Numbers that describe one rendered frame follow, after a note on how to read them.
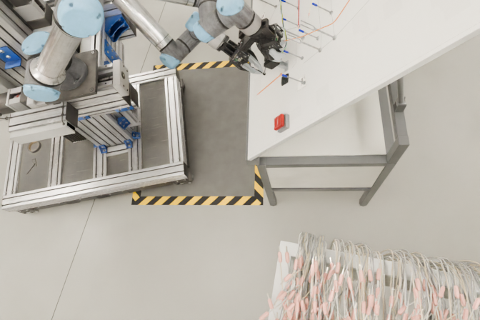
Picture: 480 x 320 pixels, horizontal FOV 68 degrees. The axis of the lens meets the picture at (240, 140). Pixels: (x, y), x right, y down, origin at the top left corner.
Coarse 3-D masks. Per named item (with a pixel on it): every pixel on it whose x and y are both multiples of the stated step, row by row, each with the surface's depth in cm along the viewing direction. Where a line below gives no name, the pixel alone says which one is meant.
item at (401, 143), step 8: (392, 88) 144; (392, 96) 143; (392, 104) 142; (400, 104) 135; (392, 112) 142; (400, 112) 139; (392, 120) 142; (400, 120) 138; (400, 128) 137; (400, 136) 135; (408, 136) 135; (400, 144) 134; (408, 144) 134; (392, 152) 143; (400, 152) 141; (392, 160) 149
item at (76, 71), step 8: (72, 56) 145; (72, 64) 143; (80, 64) 147; (72, 72) 144; (80, 72) 146; (64, 80) 144; (72, 80) 145; (80, 80) 147; (64, 88) 147; (72, 88) 148
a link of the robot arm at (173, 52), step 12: (108, 0) 134; (120, 0) 133; (132, 0) 134; (132, 12) 135; (144, 12) 136; (144, 24) 137; (156, 24) 139; (156, 36) 139; (168, 36) 141; (156, 48) 143; (168, 48) 141; (180, 48) 143; (168, 60) 142; (180, 60) 145
